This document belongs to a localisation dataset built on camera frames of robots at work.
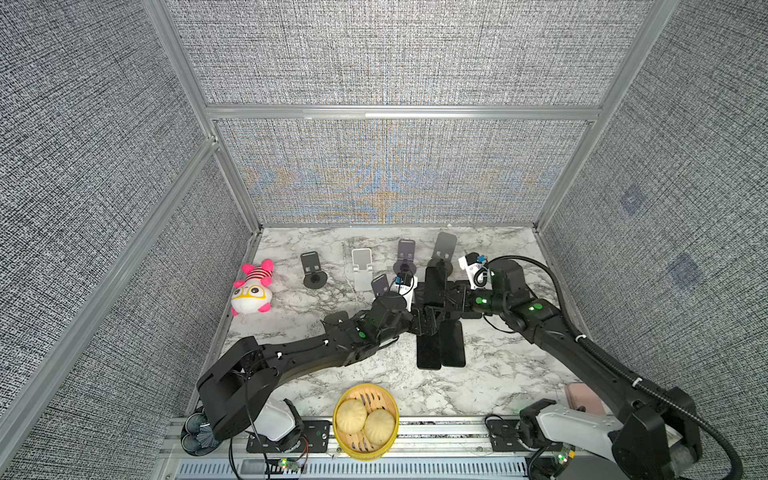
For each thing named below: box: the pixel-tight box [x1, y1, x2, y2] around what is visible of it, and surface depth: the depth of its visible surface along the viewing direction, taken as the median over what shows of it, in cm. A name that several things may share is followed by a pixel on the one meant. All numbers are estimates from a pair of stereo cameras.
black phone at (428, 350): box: [416, 331, 441, 370], surface depth 89 cm
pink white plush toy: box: [230, 259, 274, 317], surface depth 94 cm
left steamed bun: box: [336, 398, 368, 434], surface depth 72 cm
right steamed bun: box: [364, 408, 395, 446], surface depth 71 cm
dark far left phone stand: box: [300, 251, 327, 289], surface depth 102 cm
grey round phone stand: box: [393, 239, 417, 275], surface depth 108 cm
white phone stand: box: [352, 248, 373, 292], surface depth 104 cm
